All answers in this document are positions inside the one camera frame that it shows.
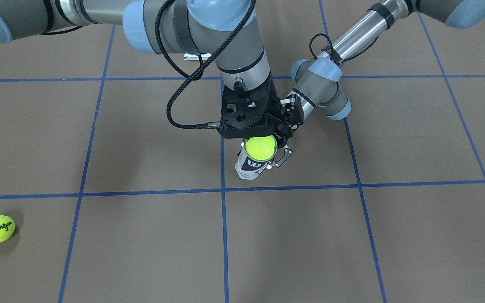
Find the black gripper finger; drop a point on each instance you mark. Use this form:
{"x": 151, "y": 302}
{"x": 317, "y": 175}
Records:
{"x": 282, "y": 155}

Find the white tennis ball can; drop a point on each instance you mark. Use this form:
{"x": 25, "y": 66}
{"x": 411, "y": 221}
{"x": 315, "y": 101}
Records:
{"x": 248, "y": 168}

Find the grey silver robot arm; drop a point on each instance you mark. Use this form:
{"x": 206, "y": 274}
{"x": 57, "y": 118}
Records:
{"x": 418, "y": 111}
{"x": 191, "y": 35}

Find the blue tape grid line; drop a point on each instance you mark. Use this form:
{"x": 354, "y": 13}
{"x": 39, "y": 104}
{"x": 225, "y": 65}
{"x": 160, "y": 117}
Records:
{"x": 224, "y": 225}
{"x": 239, "y": 189}

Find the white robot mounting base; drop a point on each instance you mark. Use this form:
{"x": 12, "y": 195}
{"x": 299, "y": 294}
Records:
{"x": 196, "y": 57}

